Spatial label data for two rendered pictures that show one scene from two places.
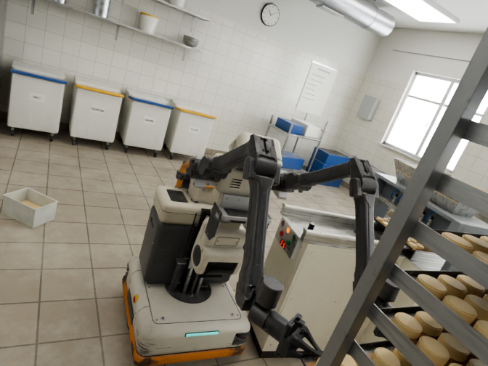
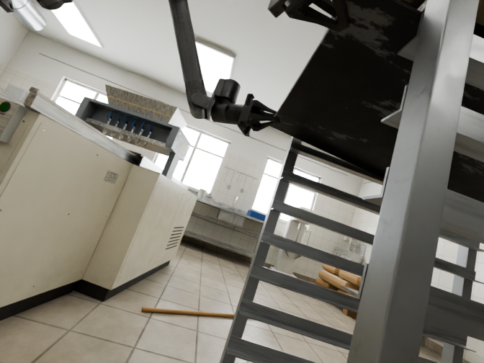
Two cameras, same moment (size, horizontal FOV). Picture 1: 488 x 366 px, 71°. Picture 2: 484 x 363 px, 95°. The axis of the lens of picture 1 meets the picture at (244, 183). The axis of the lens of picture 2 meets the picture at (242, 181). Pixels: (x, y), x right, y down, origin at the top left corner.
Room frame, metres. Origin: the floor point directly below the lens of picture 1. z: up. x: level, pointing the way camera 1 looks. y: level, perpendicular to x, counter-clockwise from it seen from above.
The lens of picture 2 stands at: (0.62, -0.06, 0.70)
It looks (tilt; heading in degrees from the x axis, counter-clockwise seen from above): 10 degrees up; 296
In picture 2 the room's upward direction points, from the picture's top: 19 degrees clockwise
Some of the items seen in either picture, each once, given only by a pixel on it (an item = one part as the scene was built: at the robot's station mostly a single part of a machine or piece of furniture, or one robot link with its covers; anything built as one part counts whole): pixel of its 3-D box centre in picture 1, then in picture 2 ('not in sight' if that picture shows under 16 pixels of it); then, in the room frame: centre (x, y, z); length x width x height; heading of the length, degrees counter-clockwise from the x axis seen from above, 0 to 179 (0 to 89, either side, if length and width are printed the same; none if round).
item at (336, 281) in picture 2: not in sight; (340, 282); (0.44, -4.35, 0.34); 0.72 x 0.42 x 0.15; 127
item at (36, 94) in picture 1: (35, 102); not in sight; (3.98, 2.70, 0.39); 0.64 x 0.54 x 0.77; 35
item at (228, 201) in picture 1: (239, 218); not in sight; (1.47, -0.03, 0.92); 0.28 x 0.16 x 0.22; 120
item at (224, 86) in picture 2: (379, 290); (216, 99); (1.04, -0.55, 1.03); 0.12 x 0.09 x 0.11; 31
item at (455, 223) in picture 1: (418, 221); (132, 142); (2.13, -1.14, 1.01); 0.72 x 0.33 x 0.34; 23
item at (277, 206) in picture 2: not in sight; (379, 241); (0.52, -0.80, 0.78); 0.64 x 0.03 x 0.03; 30
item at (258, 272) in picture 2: not in sight; (365, 307); (0.52, -0.80, 0.60); 0.64 x 0.03 x 0.03; 30
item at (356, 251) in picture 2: not in sight; (351, 251); (0.34, -5.38, 0.92); 1.00 x 0.36 x 1.11; 123
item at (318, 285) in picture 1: (319, 287); (34, 209); (1.93, -0.67, 0.45); 0.70 x 0.34 x 0.90; 113
